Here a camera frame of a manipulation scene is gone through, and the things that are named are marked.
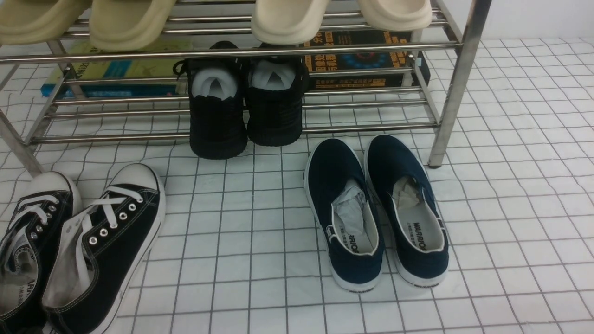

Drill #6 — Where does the black lace-up sneaker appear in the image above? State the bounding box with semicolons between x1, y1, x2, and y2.
42;163;166;334
0;171;82;334

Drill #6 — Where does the metal shoe rack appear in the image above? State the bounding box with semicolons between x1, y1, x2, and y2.
1;0;491;176

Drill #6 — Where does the navy slip-on shoe left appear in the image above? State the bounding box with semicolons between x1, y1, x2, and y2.
303;138;385;293

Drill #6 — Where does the navy slip-on shoe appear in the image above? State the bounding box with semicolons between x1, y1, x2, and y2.
303;138;385;293
363;135;449;288

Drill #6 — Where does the black knit shoe right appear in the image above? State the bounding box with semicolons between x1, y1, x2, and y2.
245;55;309;147

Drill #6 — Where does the black knit shoe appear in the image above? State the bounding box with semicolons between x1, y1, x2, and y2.
173;57;248;160
245;55;309;147

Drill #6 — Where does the black orange box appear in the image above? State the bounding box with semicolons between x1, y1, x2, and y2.
300;30;412;91

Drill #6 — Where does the black knit shoe left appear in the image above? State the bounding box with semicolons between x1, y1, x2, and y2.
173;57;248;160

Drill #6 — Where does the navy slip-on shoe right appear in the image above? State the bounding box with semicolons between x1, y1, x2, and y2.
363;135;449;288

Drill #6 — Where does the cream foam slipper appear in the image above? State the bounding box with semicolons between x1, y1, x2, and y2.
358;0;433;32
251;0;329;45

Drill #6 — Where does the cream foam slipper far right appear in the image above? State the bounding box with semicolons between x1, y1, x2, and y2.
358;0;433;32

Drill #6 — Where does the olive foam slipper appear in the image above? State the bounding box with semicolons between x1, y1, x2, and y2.
0;0;92;45
89;0;176;51

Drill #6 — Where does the yellow blue box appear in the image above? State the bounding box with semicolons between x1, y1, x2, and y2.
40;38;193;98

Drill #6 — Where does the olive foam slipper far left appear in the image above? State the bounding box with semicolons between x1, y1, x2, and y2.
0;0;92;45

